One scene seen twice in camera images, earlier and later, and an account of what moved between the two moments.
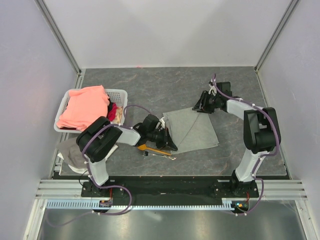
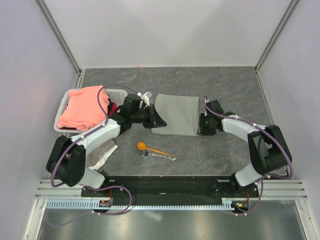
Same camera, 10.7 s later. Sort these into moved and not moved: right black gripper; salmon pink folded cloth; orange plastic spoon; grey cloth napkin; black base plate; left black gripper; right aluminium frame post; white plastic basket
Moved: right black gripper; left black gripper; grey cloth napkin
Not moved: black base plate; white plastic basket; right aluminium frame post; salmon pink folded cloth; orange plastic spoon
